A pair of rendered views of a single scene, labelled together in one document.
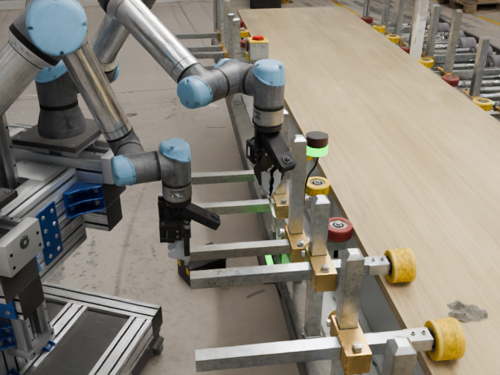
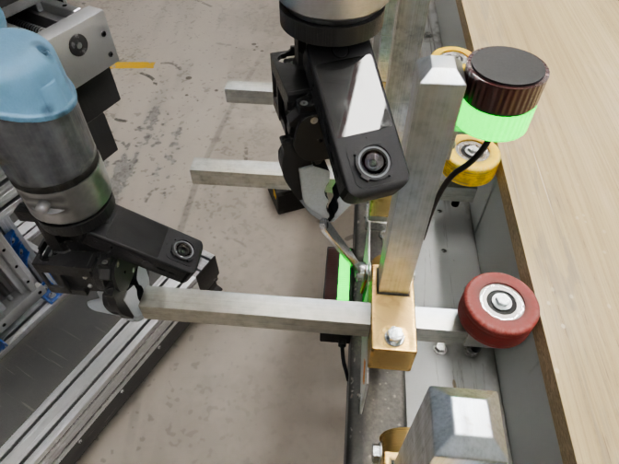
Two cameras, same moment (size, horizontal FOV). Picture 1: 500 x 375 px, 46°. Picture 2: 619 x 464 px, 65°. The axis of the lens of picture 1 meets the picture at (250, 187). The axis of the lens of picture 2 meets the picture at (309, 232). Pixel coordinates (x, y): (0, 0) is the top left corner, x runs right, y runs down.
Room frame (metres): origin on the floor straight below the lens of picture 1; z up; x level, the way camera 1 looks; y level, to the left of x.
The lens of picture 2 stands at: (1.04, -0.10, 1.35)
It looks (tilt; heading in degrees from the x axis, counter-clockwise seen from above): 50 degrees down; 13
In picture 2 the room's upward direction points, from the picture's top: straight up
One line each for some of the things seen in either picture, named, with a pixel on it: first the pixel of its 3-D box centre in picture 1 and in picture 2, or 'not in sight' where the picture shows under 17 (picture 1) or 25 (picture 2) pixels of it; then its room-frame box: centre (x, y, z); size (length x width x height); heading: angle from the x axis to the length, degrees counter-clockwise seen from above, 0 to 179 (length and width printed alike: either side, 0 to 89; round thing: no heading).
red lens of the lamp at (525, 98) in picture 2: (317, 139); (503, 79); (1.40, -0.17, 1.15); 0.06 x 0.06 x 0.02
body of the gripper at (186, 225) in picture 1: (175, 217); (86, 238); (1.31, 0.20, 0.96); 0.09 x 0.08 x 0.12; 97
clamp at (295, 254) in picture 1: (297, 242); (392, 308); (1.37, -0.13, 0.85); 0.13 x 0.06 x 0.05; 7
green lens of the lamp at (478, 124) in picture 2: (316, 148); (493, 107); (1.40, -0.17, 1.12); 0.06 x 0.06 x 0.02
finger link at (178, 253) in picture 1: (178, 254); (113, 306); (1.29, 0.19, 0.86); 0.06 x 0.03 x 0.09; 97
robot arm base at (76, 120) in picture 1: (60, 114); not in sight; (1.72, 0.59, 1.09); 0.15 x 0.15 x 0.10
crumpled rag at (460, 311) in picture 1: (466, 309); not in sight; (1.00, -0.48, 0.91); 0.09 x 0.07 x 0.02; 67
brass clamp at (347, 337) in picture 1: (348, 339); not in sight; (0.87, -0.20, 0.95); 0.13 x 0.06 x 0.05; 7
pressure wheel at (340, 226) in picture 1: (336, 239); (488, 325); (1.36, -0.24, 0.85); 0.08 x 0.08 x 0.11
